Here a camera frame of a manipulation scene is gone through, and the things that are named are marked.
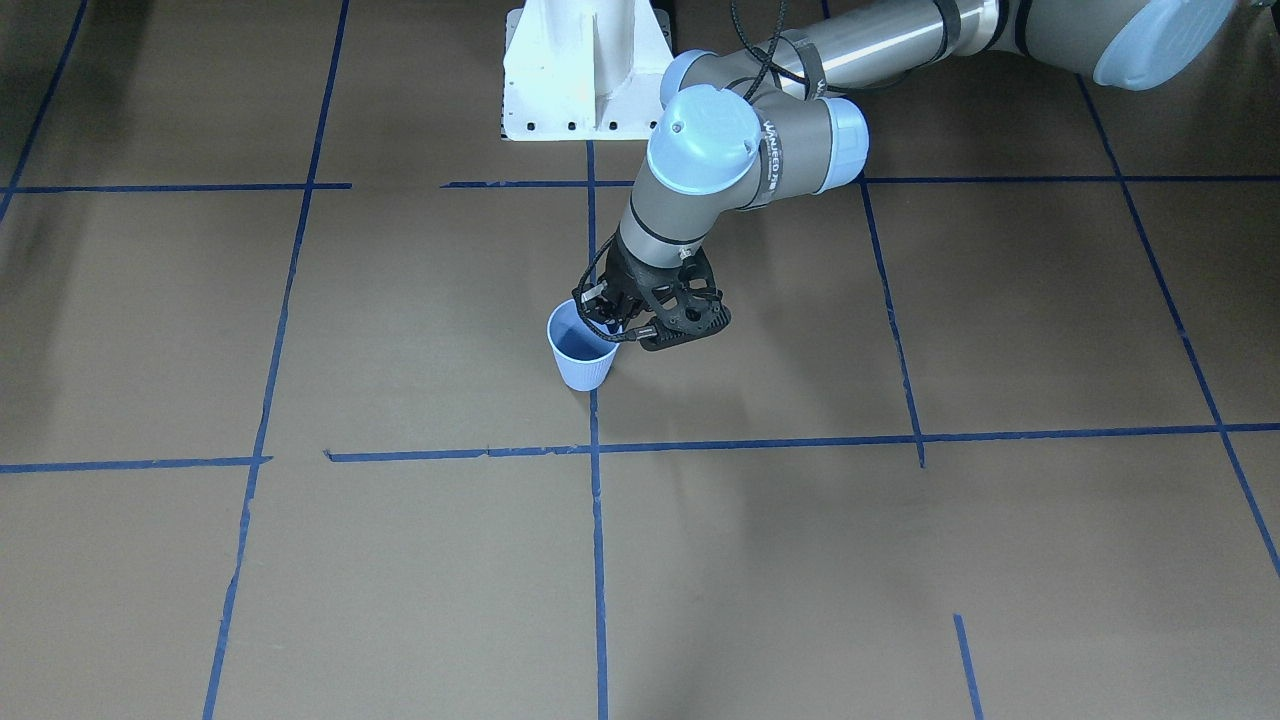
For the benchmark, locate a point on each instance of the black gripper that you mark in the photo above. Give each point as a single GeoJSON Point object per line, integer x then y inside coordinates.
{"type": "Point", "coordinates": [621, 272]}

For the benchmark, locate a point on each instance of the light blue ribbed cup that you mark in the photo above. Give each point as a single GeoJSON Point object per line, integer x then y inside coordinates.
{"type": "Point", "coordinates": [582, 356]}

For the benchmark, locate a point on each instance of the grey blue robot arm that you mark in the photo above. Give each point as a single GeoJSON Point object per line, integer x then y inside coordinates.
{"type": "Point", "coordinates": [777, 121]}

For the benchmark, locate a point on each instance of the white mounting post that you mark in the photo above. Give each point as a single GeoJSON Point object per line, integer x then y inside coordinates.
{"type": "Point", "coordinates": [584, 70]}

